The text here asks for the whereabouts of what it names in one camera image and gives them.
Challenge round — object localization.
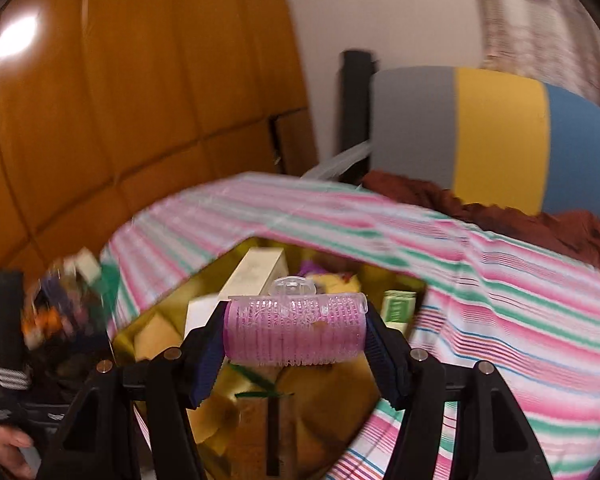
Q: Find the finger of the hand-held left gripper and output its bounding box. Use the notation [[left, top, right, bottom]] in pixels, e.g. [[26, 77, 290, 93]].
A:
[[0, 270, 27, 369]]

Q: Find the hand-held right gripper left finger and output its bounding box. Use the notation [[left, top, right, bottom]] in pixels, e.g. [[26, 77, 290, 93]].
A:
[[35, 307, 228, 480]]

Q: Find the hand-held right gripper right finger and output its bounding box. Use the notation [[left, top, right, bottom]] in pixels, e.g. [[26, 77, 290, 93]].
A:
[[362, 307, 556, 480]]

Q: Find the small green box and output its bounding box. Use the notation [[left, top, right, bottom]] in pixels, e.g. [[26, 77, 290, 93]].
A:
[[382, 289, 419, 334]]

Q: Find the yellow sponge block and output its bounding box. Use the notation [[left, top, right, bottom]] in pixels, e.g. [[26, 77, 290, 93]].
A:
[[134, 317, 185, 362], [280, 367, 382, 461], [189, 394, 242, 457]]

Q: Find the gold metal tin box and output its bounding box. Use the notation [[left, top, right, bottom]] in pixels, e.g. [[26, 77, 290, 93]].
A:
[[107, 232, 428, 480]]

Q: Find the pink hair roller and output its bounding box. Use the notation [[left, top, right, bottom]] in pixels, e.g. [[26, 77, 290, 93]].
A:
[[223, 276, 369, 369]]

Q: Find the cream cardboard box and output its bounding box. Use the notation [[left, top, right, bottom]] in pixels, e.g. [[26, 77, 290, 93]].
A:
[[184, 247, 287, 342]]

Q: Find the person's left hand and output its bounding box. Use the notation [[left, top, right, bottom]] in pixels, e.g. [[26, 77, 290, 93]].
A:
[[0, 416, 37, 477]]

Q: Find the pile of assorted clutter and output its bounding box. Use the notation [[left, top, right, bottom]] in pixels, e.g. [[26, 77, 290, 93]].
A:
[[24, 260, 112, 363]]

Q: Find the small white box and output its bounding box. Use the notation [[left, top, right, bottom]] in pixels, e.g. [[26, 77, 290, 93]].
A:
[[74, 247, 102, 282]]

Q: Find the pink green striped tablecloth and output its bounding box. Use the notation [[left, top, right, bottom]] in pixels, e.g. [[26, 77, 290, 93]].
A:
[[102, 172, 600, 480]]

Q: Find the rust brown cloth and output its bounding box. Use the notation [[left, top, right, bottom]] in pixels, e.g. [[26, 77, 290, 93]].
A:
[[361, 170, 600, 273]]

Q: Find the white plastic bag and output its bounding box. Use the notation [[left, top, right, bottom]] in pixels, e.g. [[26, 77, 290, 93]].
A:
[[300, 141, 374, 182]]

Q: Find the grey yellow blue chair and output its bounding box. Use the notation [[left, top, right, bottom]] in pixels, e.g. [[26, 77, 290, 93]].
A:
[[369, 65, 600, 222]]

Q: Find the black rolled mat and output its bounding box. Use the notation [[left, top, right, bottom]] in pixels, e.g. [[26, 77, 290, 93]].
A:
[[337, 50, 377, 187]]

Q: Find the wooden wardrobe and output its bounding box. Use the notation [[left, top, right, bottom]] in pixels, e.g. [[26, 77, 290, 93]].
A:
[[0, 0, 322, 288]]

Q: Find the patterned beige curtain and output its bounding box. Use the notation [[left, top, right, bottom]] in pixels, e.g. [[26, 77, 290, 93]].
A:
[[467, 0, 600, 113]]

